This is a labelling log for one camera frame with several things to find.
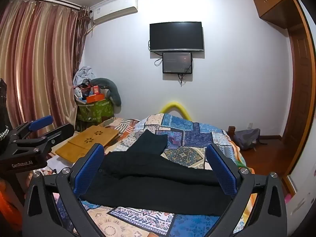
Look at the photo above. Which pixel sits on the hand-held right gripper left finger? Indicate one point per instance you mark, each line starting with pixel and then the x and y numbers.
pixel 90 170

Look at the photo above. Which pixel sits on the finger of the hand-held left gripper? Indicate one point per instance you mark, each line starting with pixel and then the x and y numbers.
pixel 40 123
pixel 61 130

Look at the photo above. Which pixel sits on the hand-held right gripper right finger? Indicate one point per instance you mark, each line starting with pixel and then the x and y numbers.
pixel 222 170

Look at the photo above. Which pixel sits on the black pants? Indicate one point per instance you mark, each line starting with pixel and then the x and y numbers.
pixel 153 185
pixel 150 140

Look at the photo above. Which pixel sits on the folded black pants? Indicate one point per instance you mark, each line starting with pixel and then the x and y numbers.
pixel 150 140

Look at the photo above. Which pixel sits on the wooden lap desk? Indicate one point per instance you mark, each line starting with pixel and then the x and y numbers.
pixel 91 138

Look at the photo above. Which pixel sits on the white cloth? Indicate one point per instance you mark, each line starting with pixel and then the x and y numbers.
pixel 58 165

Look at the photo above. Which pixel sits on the green storage basket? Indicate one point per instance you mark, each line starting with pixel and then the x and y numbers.
pixel 93 111

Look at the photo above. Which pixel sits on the wooden bedpost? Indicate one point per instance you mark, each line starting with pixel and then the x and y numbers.
pixel 231 131

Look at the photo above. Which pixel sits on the grey backpack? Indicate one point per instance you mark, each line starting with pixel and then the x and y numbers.
pixel 246 138

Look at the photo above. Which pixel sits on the orange cloth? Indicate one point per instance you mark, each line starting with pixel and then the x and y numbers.
pixel 8 202

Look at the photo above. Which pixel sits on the orange box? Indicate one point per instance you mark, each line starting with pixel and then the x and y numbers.
pixel 95 98

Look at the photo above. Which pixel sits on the patchwork printed blanket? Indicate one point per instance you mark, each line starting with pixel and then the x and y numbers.
pixel 192 133

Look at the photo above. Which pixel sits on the red box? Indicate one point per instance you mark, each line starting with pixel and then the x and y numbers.
pixel 95 90

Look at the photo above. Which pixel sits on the orange striped blanket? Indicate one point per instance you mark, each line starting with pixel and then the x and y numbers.
pixel 121 126

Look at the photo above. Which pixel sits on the striped pink curtain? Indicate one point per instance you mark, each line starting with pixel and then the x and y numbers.
pixel 37 66

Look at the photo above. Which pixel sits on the pale grey cloth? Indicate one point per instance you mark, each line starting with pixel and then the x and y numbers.
pixel 84 75

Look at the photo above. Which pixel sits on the grey neck pillow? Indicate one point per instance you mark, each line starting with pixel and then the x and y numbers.
pixel 113 86

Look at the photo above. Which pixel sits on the yellow foam tube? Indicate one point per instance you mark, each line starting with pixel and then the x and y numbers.
pixel 175 103

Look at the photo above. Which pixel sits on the wooden door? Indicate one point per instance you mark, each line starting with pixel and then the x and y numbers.
pixel 296 84

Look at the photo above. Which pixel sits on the small black monitor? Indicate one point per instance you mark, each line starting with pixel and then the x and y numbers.
pixel 177 63

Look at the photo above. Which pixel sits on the curtain rod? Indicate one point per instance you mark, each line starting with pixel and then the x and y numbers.
pixel 49 0

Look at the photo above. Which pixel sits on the white air conditioner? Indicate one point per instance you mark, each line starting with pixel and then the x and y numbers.
pixel 113 11

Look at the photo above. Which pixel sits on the large black television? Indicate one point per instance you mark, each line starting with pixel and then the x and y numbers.
pixel 176 36

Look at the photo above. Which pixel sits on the wooden overhead cabinet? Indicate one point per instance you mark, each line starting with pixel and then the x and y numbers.
pixel 274 0

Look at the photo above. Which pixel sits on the wall outlet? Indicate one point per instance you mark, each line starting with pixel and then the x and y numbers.
pixel 250 125

